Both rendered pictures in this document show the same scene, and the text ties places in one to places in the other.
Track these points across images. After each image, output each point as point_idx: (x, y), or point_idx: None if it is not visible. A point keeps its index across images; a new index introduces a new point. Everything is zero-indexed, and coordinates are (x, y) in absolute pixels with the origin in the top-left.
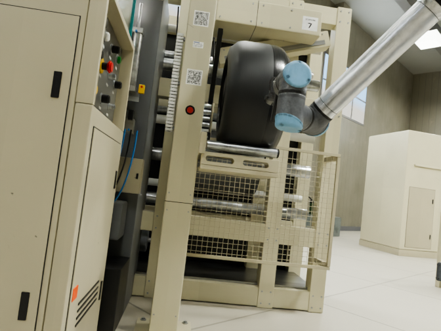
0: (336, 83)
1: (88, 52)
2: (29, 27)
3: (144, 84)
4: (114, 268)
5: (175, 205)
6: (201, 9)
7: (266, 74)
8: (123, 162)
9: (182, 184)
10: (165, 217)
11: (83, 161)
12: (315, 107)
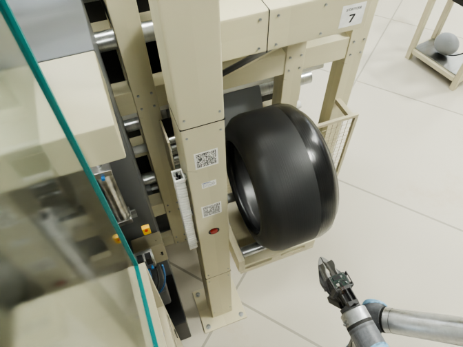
0: (410, 332)
1: None
2: None
3: (128, 182)
4: (180, 321)
5: (215, 277)
6: (204, 149)
7: (312, 225)
8: (158, 281)
9: (219, 267)
10: (209, 284)
11: None
12: (382, 330)
